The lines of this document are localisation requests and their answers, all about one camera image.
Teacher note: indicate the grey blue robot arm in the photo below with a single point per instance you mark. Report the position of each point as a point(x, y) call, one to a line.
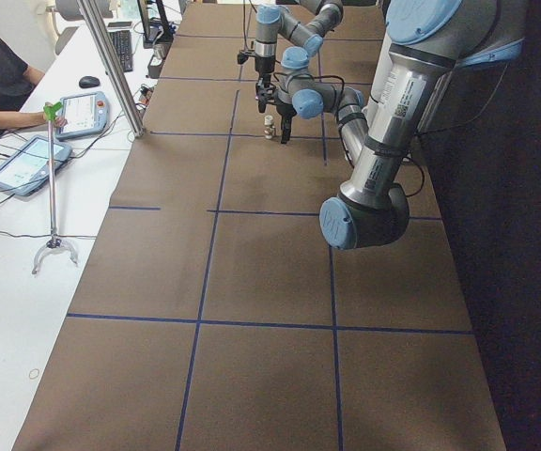
point(306, 39)
point(424, 40)

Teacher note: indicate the brass white PPR valve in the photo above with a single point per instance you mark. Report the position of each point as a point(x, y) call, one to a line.
point(269, 127)

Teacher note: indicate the near teach pendant tablet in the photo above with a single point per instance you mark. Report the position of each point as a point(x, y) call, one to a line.
point(27, 170)

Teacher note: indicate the aluminium frame post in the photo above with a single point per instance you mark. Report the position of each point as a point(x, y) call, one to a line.
point(110, 61)

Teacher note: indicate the green handled reacher grabber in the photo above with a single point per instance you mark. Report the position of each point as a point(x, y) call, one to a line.
point(55, 244)

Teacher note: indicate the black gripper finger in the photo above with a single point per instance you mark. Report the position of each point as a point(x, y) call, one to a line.
point(261, 103)
point(286, 125)

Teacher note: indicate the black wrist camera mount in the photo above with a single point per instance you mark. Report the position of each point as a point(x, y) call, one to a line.
point(244, 55)

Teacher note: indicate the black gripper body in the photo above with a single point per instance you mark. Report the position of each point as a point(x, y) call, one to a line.
point(264, 68)
point(284, 109)

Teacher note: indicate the brown paper table mat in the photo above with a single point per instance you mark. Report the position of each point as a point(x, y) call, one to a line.
point(212, 315)

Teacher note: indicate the black computer mouse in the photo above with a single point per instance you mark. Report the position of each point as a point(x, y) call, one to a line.
point(89, 82)

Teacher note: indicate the black monitor stand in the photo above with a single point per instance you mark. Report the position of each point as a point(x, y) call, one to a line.
point(155, 30)

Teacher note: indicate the far teach pendant tablet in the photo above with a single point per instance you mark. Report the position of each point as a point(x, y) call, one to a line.
point(85, 114)

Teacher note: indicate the white desk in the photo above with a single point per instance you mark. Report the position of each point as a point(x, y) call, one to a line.
point(34, 300)

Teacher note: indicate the black keyboard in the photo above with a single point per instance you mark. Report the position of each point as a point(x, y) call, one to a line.
point(122, 44)

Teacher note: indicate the teach pendant tablet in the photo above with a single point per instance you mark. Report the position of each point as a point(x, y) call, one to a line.
point(85, 114)
point(27, 170)

